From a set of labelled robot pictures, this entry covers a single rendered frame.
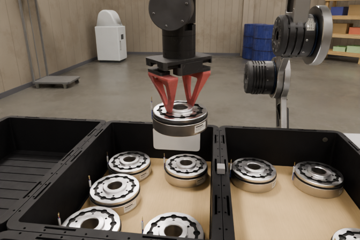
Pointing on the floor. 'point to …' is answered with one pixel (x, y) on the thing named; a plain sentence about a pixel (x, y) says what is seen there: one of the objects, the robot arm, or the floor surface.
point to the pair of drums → (257, 42)
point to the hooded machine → (110, 37)
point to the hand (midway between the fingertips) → (180, 105)
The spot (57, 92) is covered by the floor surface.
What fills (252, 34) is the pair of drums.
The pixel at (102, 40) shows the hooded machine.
